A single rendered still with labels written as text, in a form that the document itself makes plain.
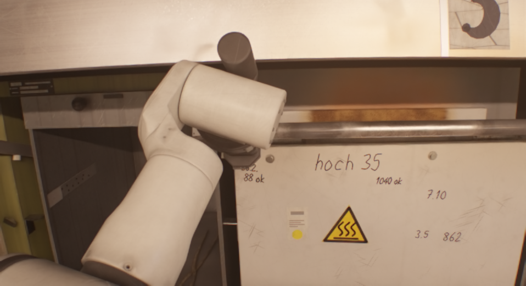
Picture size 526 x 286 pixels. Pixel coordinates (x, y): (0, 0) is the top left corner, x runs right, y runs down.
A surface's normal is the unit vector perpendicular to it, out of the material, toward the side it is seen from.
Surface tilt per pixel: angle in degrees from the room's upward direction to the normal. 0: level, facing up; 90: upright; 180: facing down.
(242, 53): 69
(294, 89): 90
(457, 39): 80
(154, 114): 38
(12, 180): 90
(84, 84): 90
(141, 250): 49
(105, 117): 90
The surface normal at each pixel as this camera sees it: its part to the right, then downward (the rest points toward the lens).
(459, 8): -0.06, 0.07
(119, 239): -0.04, -0.66
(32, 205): 1.00, -0.02
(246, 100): 0.00, -0.29
